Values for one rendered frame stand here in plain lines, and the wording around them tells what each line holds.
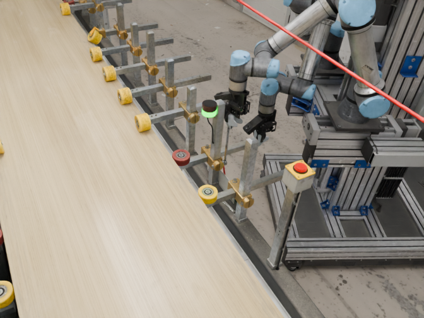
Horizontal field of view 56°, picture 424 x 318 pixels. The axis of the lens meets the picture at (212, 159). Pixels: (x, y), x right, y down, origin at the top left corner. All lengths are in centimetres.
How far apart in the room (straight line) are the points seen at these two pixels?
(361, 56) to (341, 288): 144
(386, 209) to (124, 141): 173
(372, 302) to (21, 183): 195
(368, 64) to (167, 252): 101
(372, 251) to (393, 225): 28
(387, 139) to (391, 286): 102
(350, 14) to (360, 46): 15
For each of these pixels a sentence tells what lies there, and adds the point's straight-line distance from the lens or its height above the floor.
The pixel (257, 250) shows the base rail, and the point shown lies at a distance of 170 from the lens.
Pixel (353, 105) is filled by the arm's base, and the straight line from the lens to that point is 188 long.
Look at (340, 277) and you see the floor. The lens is 260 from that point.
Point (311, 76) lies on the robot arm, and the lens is 186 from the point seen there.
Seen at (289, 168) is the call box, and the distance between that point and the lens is 128.
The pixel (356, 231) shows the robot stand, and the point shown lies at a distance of 258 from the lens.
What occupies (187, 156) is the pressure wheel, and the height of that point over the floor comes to 91.
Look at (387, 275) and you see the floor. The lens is 273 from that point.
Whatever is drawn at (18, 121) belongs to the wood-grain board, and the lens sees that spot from 209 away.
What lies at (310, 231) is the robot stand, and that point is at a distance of 247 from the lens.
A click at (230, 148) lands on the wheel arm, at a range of 188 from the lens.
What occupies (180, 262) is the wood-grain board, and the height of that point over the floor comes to 90.
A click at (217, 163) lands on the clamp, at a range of 178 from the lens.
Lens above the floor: 205
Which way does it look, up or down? 41 degrees down
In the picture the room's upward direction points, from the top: 5 degrees clockwise
